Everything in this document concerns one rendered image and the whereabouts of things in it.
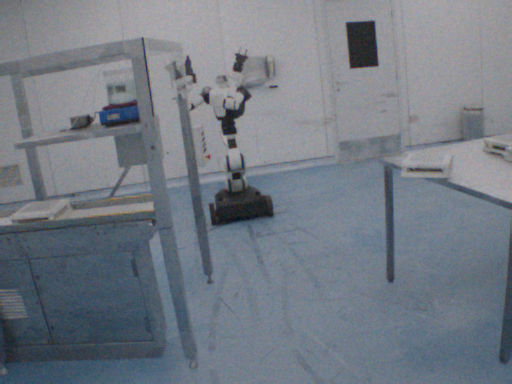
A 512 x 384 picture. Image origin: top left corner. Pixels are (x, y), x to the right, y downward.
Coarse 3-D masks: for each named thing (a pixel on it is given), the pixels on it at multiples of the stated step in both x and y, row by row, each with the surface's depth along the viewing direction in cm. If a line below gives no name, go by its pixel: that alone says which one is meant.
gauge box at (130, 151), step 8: (120, 136) 230; (128, 136) 230; (136, 136) 230; (160, 136) 239; (120, 144) 232; (128, 144) 231; (136, 144) 231; (160, 144) 237; (120, 152) 233; (128, 152) 233; (136, 152) 233; (144, 152) 233; (120, 160) 234; (128, 160) 234; (136, 160) 234; (144, 160) 234
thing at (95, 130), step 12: (48, 132) 228; (60, 132) 220; (72, 132) 212; (84, 132) 205; (96, 132) 202; (108, 132) 202; (120, 132) 202; (132, 132) 202; (24, 144) 204; (36, 144) 204; (48, 144) 204
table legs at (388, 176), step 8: (384, 168) 280; (384, 176) 282; (392, 176) 280; (392, 184) 281; (392, 192) 283; (392, 200) 284; (392, 208) 285; (392, 216) 287; (392, 224) 288; (392, 232) 290; (392, 240) 291; (392, 248) 292; (392, 256) 294; (392, 264) 295; (392, 272) 297; (392, 280) 299; (504, 304) 199; (504, 312) 200; (504, 320) 200; (504, 328) 201; (504, 336) 202; (504, 344) 202; (504, 352) 203; (504, 360) 204
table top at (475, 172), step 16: (464, 144) 292; (480, 144) 288; (384, 160) 275; (400, 160) 270; (464, 160) 255; (480, 160) 251; (496, 160) 247; (464, 176) 226; (480, 176) 222; (496, 176) 219; (464, 192) 211; (480, 192) 201; (496, 192) 197
